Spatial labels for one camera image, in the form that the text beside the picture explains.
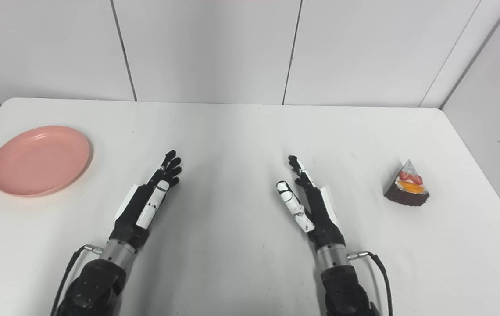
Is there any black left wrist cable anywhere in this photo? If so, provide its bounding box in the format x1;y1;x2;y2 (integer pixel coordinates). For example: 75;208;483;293
50;245;104;316

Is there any pink round plate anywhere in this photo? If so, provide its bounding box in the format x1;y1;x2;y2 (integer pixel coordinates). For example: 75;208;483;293
0;126;93;198

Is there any chocolate fruit cake slice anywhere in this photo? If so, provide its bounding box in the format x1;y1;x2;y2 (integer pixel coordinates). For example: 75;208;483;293
384;159;430;207

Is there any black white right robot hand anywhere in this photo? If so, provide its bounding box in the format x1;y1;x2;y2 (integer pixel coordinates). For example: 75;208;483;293
276;155;346;253

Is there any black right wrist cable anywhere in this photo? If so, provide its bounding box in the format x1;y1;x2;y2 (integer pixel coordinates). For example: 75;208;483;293
347;250;394;316

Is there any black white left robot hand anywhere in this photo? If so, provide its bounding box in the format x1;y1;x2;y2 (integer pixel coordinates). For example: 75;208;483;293
109;150;182;251

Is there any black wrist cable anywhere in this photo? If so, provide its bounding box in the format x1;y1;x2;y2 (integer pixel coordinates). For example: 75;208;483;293
347;250;394;316
50;245;104;316

